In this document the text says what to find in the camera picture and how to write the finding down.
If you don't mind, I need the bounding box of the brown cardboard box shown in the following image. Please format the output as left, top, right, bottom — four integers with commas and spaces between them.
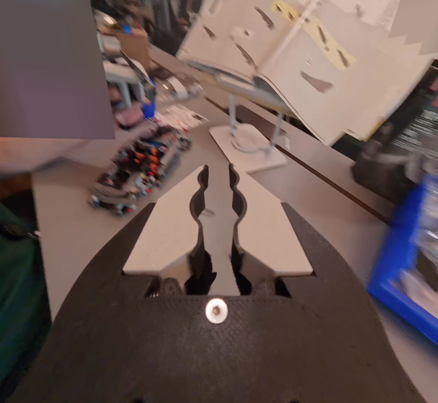
116, 28, 152, 69

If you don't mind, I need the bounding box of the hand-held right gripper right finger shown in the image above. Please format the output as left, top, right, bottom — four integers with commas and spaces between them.
229, 164, 314, 296

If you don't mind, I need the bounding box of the person's green shirt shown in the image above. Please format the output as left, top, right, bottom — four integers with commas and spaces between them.
0, 200, 52, 377

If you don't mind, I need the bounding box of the dark lego set box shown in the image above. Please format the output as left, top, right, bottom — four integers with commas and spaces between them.
352, 67, 438, 202

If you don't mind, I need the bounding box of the instruction booklet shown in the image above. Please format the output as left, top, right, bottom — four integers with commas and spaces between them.
175, 0, 436, 146

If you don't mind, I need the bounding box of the lego sticker sheet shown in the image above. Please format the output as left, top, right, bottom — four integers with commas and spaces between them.
155, 103, 209, 130

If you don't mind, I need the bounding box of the white stand with metal arms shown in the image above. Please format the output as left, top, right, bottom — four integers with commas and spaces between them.
208, 93, 292, 174

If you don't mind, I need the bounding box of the clear bag of lego parts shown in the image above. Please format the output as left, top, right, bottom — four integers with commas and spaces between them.
160, 74, 203, 101

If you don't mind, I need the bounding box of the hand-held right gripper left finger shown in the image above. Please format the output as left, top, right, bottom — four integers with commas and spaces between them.
123, 165, 217, 296

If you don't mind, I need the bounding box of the grey black lego car model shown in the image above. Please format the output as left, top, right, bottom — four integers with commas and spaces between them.
88, 123, 192, 218

